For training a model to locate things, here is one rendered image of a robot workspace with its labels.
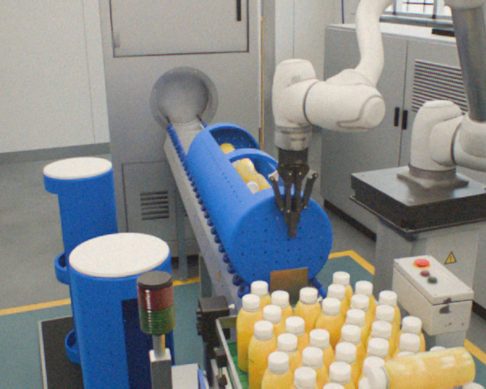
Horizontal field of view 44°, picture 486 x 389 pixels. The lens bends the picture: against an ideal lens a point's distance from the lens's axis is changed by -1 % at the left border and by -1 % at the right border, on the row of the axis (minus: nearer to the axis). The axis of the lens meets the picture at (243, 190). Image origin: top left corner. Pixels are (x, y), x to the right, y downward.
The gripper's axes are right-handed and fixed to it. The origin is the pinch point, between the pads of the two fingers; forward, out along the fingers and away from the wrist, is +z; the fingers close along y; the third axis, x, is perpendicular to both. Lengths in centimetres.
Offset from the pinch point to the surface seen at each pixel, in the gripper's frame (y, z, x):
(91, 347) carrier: -54, 36, 10
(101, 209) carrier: -51, 28, 99
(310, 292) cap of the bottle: -1.9, 8.2, -21.8
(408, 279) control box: 22.2, 7.6, -22.4
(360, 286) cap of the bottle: 10.3, 8.2, -22.1
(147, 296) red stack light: -39, -8, -45
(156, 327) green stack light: -38, -2, -45
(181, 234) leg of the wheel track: -9, 83, 197
